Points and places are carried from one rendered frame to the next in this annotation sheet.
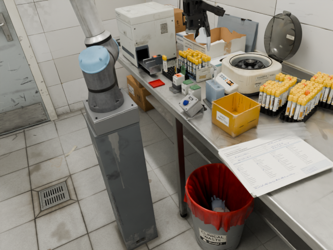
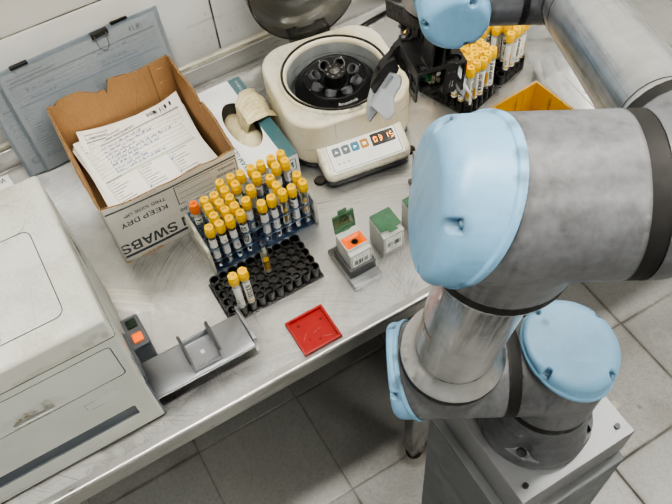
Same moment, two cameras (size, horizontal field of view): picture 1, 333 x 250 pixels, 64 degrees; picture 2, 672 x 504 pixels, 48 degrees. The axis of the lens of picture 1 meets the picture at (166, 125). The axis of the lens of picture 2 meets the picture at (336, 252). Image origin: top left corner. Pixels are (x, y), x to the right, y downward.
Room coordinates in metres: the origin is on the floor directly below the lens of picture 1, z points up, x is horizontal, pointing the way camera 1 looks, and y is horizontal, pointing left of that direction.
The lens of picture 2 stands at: (1.27, 0.62, 1.95)
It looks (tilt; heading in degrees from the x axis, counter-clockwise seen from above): 55 degrees down; 269
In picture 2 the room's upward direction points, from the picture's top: 6 degrees counter-clockwise
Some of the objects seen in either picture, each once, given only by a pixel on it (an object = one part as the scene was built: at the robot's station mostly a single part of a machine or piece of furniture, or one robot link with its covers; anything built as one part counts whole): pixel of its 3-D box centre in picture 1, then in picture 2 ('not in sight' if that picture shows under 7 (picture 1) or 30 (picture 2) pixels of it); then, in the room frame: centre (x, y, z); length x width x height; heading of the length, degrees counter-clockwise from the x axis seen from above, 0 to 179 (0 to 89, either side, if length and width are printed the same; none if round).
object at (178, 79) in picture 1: (179, 81); (354, 250); (1.22, -0.08, 0.92); 0.05 x 0.04 x 0.06; 115
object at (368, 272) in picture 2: (179, 86); (354, 259); (1.22, -0.08, 0.89); 0.09 x 0.05 x 0.04; 115
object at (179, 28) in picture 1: (164, 21); not in sight; (2.20, -0.06, 0.97); 0.31 x 0.23 x 0.18; 18
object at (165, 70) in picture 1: (174, 67); (261, 262); (1.38, -0.08, 0.93); 0.17 x 0.09 x 0.11; 24
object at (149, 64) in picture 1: (147, 62); (188, 357); (1.50, 0.07, 0.92); 0.21 x 0.07 x 0.05; 24
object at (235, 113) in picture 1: (235, 113); (531, 137); (0.88, -0.27, 0.93); 0.13 x 0.13 x 0.10; 29
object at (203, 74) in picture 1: (194, 67); (252, 218); (1.39, -0.18, 0.91); 0.20 x 0.10 x 0.07; 24
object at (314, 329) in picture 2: (156, 83); (313, 330); (1.31, 0.03, 0.88); 0.07 x 0.07 x 0.01; 24
